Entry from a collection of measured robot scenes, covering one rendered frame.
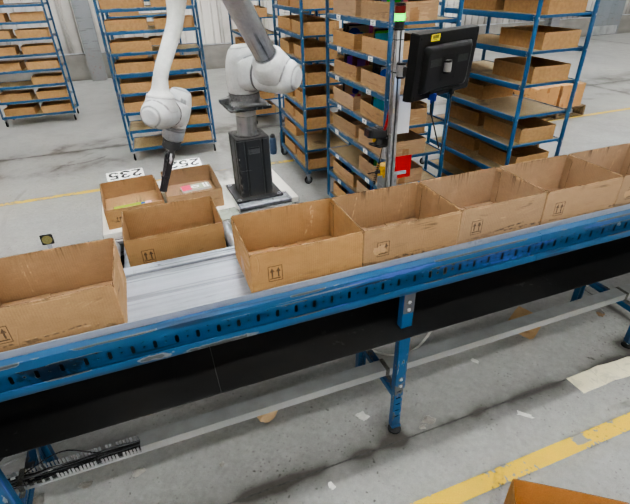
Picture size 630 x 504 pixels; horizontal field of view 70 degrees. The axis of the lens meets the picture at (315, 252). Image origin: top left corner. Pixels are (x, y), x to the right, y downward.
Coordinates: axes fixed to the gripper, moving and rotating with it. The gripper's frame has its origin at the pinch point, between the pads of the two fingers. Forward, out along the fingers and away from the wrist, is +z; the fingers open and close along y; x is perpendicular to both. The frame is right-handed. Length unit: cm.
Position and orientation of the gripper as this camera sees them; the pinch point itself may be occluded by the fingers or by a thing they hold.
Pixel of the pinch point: (164, 184)
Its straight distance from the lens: 210.3
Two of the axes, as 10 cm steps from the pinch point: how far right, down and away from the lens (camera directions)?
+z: -3.0, 8.7, 4.0
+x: -8.9, -1.0, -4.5
